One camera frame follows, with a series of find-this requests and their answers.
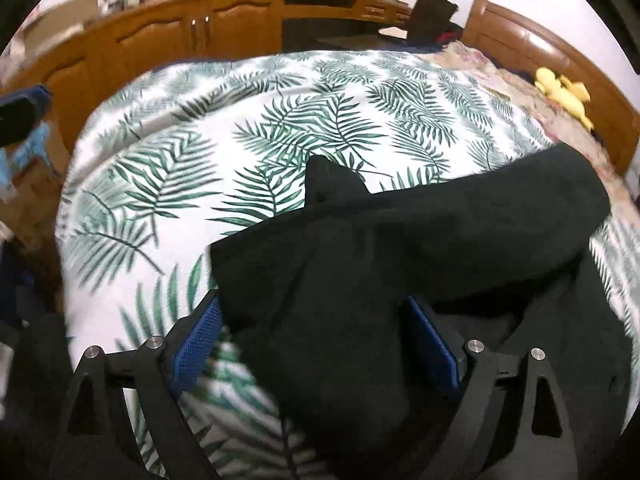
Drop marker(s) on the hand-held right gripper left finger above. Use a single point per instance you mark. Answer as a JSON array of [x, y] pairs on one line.
[[197, 350]]

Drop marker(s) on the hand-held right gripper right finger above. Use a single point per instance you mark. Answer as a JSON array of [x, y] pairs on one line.
[[435, 345]]

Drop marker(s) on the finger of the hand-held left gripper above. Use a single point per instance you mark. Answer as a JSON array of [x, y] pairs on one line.
[[20, 117]]

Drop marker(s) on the black collared shirt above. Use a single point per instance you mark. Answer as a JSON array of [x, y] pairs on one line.
[[375, 260]]

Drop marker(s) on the cardboard box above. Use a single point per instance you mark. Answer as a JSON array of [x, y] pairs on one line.
[[35, 185]]

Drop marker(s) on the wooden cabinet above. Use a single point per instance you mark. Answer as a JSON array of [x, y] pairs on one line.
[[150, 45]]

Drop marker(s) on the leaf print blanket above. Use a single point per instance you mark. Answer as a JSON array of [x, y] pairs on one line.
[[200, 160]]

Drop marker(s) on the floral blanket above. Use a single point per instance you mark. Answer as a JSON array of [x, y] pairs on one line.
[[500, 85]]

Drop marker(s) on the yellow plush toy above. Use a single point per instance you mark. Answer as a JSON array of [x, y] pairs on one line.
[[562, 92]]

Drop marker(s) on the wooden bed headboard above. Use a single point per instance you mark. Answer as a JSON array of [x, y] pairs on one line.
[[520, 35]]

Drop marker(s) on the dark desk chair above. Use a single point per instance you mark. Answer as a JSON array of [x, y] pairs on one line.
[[431, 12]]

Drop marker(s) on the wooden desk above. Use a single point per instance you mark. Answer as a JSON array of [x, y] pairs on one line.
[[345, 12]]

